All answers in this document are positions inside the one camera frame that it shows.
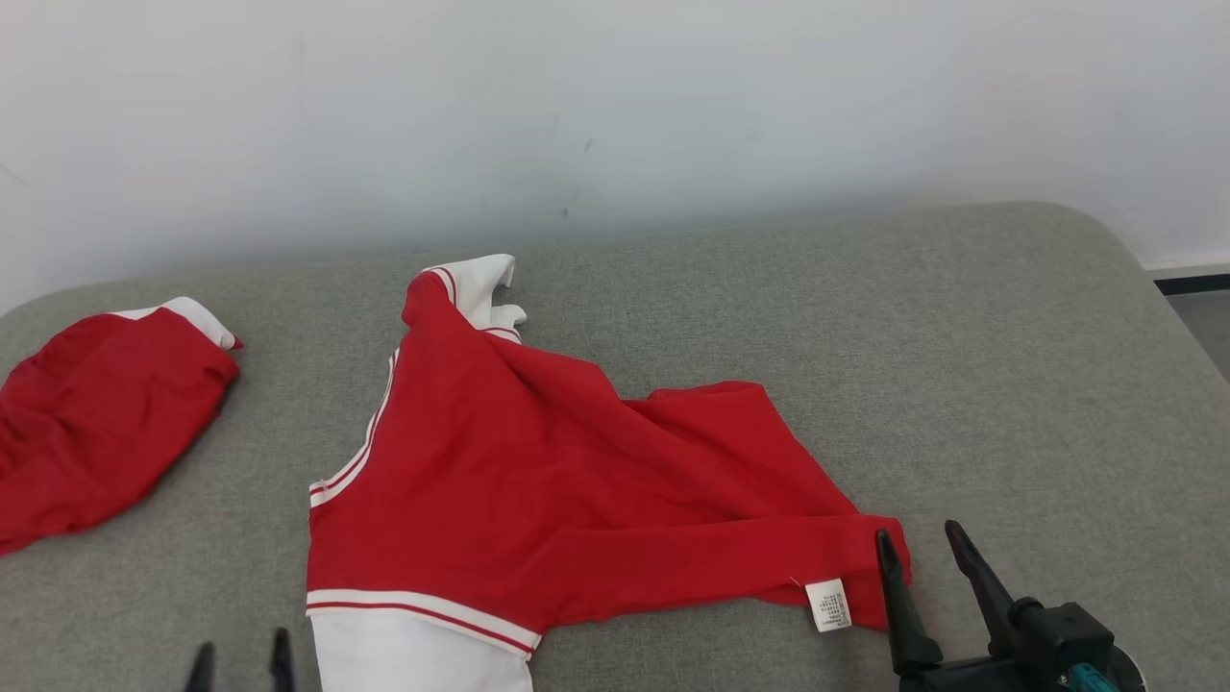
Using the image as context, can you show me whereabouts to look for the red shorts with white trim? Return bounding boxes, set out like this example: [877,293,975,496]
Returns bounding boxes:
[0,296,245,557]

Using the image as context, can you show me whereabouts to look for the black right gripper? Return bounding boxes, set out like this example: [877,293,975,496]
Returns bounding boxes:
[873,519,1037,692]

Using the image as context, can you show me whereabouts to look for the red jersey with navy number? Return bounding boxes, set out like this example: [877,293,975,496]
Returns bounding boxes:
[305,254,913,692]

